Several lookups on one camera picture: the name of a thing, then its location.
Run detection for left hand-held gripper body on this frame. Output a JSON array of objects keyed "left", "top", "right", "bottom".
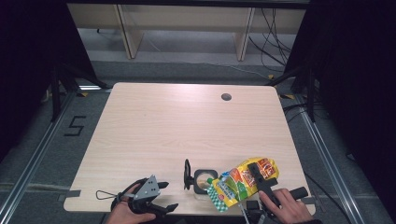
[{"left": 111, "top": 175, "right": 163, "bottom": 217}]

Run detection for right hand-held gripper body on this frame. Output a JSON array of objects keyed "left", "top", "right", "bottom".
[{"left": 239, "top": 176, "right": 310, "bottom": 224}]

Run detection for yellow spouted sauce pouch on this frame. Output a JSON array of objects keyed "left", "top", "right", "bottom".
[{"left": 206, "top": 157, "right": 280, "bottom": 214}]

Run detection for clear jar with black lid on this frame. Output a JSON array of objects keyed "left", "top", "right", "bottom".
[{"left": 183, "top": 158, "right": 219, "bottom": 201}]

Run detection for person's right hand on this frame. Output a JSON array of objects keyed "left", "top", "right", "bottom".
[{"left": 258, "top": 188, "right": 316, "bottom": 224}]

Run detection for person's left hand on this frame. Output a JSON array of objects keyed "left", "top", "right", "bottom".
[{"left": 106, "top": 183, "right": 157, "bottom": 224}]

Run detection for black metal stand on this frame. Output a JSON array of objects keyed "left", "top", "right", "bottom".
[
  {"left": 49, "top": 62, "right": 110, "bottom": 123},
  {"left": 265, "top": 65, "right": 318, "bottom": 124}
]

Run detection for black curtain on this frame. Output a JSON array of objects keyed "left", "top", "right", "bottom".
[
  {"left": 0, "top": 0, "right": 98, "bottom": 162},
  {"left": 283, "top": 0, "right": 396, "bottom": 218}
]

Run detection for light wooden desk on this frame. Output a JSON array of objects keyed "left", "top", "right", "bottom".
[{"left": 66, "top": 3, "right": 307, "bottom": 62}]

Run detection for thin black cord loop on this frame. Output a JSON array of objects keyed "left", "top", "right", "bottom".
[{"left": 95, "top": 189, "right": 120, "bottom": 201}]

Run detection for aluminium floor rail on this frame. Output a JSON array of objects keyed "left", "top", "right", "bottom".
[
  {"left": 0, "top": 90, "right": 78, "bottom": 224},
  {"left": 293, "top": 94, "right": 360, "bottom": 224}
]

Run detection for black floor cables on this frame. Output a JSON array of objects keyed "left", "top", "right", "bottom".
[{"left": 281, "top": 102, "right": 316, "bottom": 124}]

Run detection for bundle of black cables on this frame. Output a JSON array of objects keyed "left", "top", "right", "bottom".
[{"left": 247, "top": 7, "right": 297, "bottom": 74}]

